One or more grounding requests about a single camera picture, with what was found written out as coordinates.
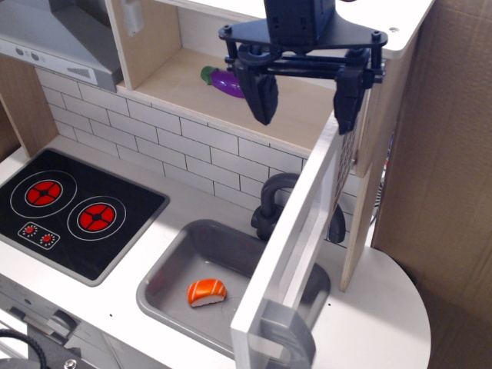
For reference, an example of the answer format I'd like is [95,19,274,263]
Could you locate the dark grey toy faucet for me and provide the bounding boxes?
[251,173,346,244]

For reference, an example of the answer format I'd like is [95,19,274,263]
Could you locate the orange salmon sushi toy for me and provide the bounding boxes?
[186,278,227,308]

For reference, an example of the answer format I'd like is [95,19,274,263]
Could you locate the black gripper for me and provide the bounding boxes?
[218,1,388,135]

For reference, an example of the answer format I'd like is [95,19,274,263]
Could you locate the black cable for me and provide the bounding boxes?
[0,328,49,369]

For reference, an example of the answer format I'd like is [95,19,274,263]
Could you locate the grey range hood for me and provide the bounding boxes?
[1,1,123,92]

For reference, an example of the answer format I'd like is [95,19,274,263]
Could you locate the brown cardboard box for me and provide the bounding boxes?
[372,1,491,368]

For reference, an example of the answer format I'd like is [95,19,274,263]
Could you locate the white toy microwave door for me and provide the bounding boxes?
[229,86,372,369]

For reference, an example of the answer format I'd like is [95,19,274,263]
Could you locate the white wooden microwave cabinet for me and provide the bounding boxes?
[105,0,435,293]

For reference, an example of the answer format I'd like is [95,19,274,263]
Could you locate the purple toy eggplant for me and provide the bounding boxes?
[201,65,244,98]

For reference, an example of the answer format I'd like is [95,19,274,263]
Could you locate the grey metal bracket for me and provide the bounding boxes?
[0,274,101,369]

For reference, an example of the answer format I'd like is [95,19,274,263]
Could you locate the black toy stove top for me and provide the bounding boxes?
[1,149,170,287]

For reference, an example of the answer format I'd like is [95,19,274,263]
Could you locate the grey toy sink basin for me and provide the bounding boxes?
[137,219,331,368]

